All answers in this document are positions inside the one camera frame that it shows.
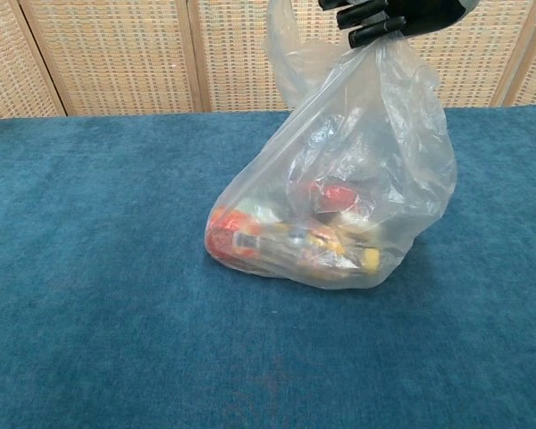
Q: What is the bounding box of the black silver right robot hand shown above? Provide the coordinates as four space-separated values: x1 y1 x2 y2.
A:
319 0 479 49

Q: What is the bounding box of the clear plastic bag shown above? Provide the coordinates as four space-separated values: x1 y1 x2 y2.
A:
204 0 457 291

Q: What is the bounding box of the red drink can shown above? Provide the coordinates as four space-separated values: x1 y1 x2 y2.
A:
309 180 359 216

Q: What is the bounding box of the yellow snack packet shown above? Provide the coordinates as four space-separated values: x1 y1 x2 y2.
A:
285 226 381 274

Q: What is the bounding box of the red snack packet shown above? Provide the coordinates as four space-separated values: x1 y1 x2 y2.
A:
206 208 261 261

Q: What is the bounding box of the woven bamboo folding screen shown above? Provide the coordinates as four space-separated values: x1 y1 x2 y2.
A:
0 0 536 120

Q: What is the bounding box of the blue carpet table mat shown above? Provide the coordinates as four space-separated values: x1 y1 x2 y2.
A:
0 105 536 429

